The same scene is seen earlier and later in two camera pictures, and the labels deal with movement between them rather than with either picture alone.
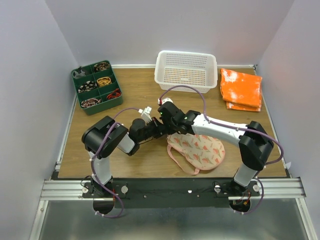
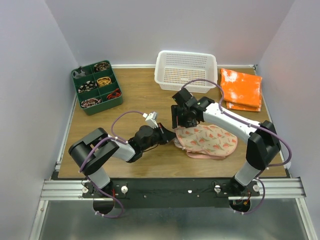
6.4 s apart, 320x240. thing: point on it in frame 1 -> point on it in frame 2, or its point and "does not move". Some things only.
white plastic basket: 173,68 does not move
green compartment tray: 96,88 does not move
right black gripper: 161,117 -> 189,124
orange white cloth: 241,91 does not move
